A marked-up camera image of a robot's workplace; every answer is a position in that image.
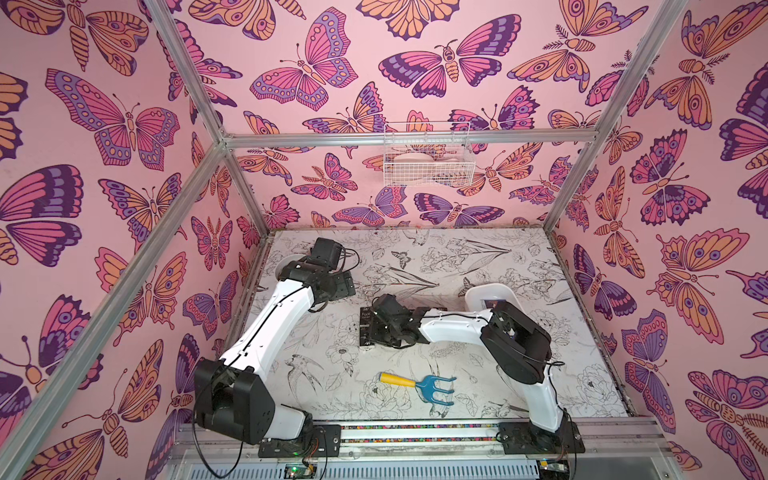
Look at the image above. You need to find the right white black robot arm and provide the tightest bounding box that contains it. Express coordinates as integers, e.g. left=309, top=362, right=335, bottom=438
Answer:
left=371, top=294, right=564, bottom=434

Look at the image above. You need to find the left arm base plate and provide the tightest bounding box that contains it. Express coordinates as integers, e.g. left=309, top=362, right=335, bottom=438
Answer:
left=258, top=424, right=342, bottom=459

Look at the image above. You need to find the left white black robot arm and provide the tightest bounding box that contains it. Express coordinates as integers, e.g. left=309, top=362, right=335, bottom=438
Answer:
left=193, top=237, right=355, bottom=445

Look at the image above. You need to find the blue yellow toy rake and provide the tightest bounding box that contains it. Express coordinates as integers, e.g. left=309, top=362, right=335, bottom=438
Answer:
left=379, top=372, right=456, bottom=407

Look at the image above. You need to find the green circuit board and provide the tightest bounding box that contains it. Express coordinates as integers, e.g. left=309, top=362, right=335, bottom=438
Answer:
left=283, top=464, right=317, bottom=480

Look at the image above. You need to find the aluminium mounting rail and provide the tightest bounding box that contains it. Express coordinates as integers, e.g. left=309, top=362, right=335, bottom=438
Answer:
left=173, top=419, right=673, bottom=463

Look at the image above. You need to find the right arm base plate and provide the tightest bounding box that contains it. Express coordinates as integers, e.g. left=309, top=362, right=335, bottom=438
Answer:
left=495, top=419, right=586, bottom=456

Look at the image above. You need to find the white wire wall basket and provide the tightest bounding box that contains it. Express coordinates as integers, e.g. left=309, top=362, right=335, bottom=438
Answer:
left=381, top=130, right=476, bottom=189

